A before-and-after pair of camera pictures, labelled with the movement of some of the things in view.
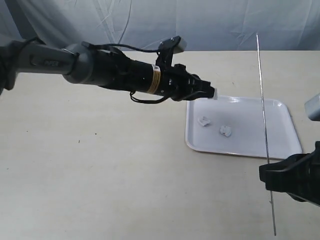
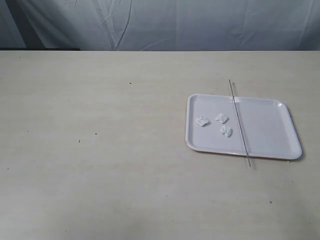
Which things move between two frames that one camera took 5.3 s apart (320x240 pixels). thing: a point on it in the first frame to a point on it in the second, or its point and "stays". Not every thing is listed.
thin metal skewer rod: (266, 133) to (233, 96)
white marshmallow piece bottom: (225, 130) stays
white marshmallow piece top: (204, 121) stays
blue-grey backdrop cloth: (204, 25) stays
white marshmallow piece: (215, 97) to (222, 118)
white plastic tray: (235, 126) stays
